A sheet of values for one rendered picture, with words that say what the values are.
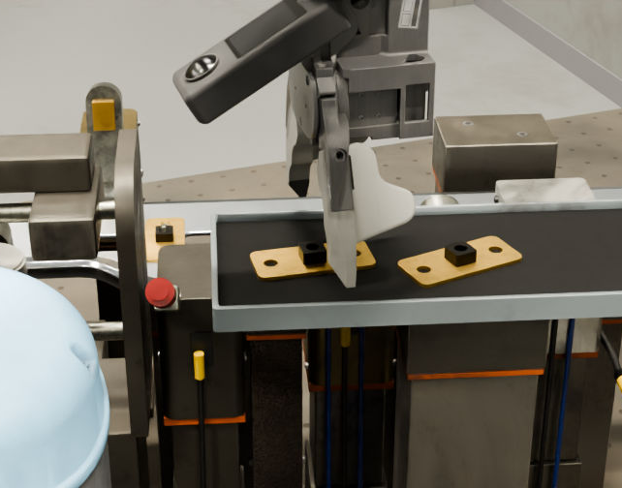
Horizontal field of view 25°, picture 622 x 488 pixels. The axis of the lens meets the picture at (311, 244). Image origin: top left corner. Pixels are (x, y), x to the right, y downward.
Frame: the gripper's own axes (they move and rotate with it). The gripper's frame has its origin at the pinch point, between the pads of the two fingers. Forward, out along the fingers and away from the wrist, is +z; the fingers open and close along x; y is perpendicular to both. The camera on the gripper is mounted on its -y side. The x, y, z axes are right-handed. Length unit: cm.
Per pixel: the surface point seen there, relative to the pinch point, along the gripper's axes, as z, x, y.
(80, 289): 48, 79, -13
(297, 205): 17.9, 39.1, 7.8
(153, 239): 17.5, 34.9, -7.4
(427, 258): 1.5, -1.8, 7.7
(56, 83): 118, 327, -2
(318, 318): 2.2, -6.8, -1.4
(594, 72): 114, 285, 157
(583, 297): 1.4, -9.6, 16.1
